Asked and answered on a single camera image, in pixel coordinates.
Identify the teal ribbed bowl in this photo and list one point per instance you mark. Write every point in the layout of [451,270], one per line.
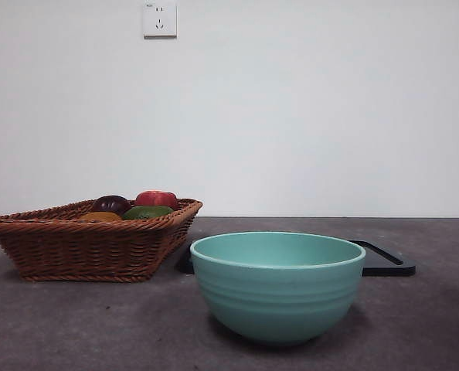
[276,301]

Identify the white wall socket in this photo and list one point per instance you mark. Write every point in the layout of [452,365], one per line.
[160,27]

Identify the dark purple round fruit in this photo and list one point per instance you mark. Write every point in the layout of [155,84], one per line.
[111,203]

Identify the green avocado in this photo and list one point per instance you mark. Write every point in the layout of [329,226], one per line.
[146,212]

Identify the brown wicker basket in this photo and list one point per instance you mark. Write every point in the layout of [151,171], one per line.
[86,247]

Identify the dark teal rectangular tray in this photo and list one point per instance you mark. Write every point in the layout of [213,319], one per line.
[384,267]

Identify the orange-brown kiwifruit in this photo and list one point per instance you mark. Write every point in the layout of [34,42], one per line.
[100,216]

